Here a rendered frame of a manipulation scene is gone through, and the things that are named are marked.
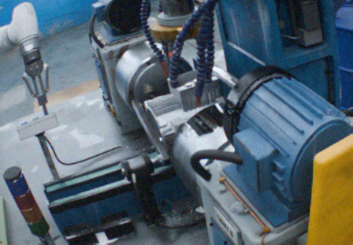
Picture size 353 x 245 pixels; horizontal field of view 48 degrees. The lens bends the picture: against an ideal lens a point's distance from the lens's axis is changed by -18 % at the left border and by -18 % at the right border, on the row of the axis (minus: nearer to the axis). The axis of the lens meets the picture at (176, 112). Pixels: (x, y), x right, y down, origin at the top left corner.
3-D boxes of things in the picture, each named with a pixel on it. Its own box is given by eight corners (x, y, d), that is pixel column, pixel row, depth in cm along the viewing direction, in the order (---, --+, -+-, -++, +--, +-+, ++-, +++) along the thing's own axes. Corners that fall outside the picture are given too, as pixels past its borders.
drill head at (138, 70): (170, 79, 196) (158, 24, 185) (207, 114, 165) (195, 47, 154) (113, 98, 191) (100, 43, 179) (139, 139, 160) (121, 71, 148)
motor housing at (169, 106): (209, 124, 158) (200, 72, 149) (234, 151, 142) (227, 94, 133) (152, 145, 154) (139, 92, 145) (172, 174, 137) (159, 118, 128)
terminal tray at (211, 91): (208, 87, 147) (204, 66, 144) (222, 101, 138) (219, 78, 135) (171, 100, 145) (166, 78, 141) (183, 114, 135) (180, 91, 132)
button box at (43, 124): (59, 126, 159) (54, 112, 159) (58, 126, 152) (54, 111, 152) (22, 140, 155) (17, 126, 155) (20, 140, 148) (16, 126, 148)
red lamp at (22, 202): (34, 194, 103) (27, 180, 101) (37, 207, 98) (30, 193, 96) (16, 199, 102) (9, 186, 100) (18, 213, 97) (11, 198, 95)
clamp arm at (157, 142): (173, 164, 129) (140, 105, 146) (172, 157, 127) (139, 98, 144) (161, 168, 128) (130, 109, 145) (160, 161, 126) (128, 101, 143)
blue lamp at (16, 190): (27, 180, 101) (21, 165, 99) (30, 193, 96) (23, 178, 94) (9, 186, 100) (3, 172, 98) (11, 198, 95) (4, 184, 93)
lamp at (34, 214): (40, 207, 105) (34, 194, 103) (44, 220, 100) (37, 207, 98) (23, 212, 104) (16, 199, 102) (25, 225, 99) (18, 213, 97)
